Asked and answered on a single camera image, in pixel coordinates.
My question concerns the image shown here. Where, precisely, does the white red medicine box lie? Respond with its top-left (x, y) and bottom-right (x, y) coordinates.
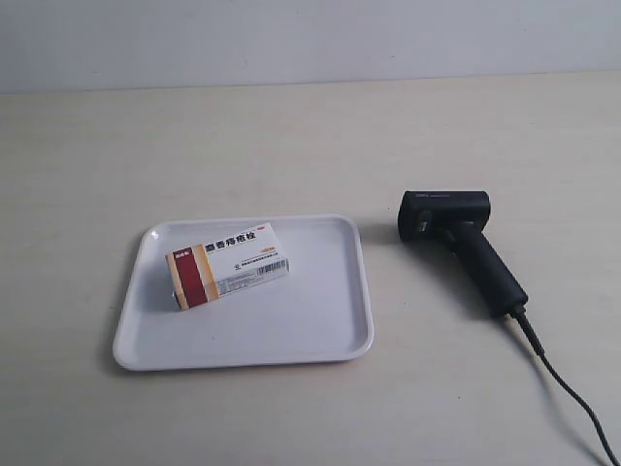
top-left (166, 223), bottom-right (290, 311)

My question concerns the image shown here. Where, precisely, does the black handheld barcode scanner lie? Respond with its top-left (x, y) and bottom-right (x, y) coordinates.
top-left (397, 191), bottom-right (528, 322)

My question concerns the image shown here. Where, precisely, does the white plastic tray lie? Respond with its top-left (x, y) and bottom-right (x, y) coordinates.
top-left (113, 214), bottom-right (374, 371)

